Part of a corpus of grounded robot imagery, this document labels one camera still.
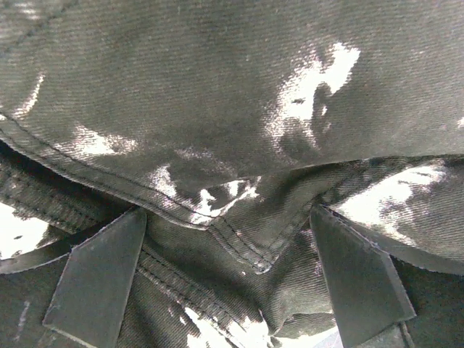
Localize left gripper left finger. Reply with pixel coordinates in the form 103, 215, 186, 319
0, 206, 148, 348

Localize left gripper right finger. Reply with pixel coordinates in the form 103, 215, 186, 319
310, 204, 464, 348

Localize black white patterned trousers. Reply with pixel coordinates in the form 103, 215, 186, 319
1, 1, 463, 347

